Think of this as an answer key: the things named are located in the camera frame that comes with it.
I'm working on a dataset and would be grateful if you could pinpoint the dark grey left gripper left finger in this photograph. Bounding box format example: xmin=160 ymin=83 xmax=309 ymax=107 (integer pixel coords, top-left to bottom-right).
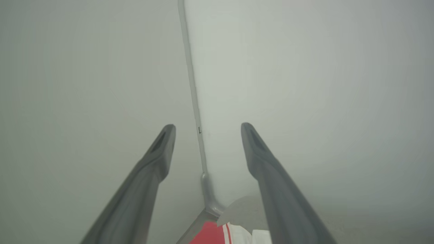
xmin=80 ymin=124 xmax=176 ymax=244

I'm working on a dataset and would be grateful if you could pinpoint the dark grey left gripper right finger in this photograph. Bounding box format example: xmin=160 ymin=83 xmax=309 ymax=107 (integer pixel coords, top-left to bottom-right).
xmin=241 ymin=122 xmax=337 ymax=244

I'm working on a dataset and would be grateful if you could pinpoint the red white basketball jersey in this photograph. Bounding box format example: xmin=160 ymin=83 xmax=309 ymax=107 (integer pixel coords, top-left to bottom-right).
xmin=189 ymin=220 xmax=272 ymax=244

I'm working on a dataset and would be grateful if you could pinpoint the grey fabric sofa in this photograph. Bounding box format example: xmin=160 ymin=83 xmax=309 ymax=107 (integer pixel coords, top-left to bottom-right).
xmin=217 ymin=196 xmax=269 ymax=235

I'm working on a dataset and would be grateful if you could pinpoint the dark grey baseboard strip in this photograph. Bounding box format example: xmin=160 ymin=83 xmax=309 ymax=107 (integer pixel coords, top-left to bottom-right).
xmin=176 ymin=208 xmax=218 ymax=244

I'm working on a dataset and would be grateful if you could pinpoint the white wall corner conduit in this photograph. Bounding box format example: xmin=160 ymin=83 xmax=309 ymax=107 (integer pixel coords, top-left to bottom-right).
xmin=177 ymin=0 xmax=226 ymax=218

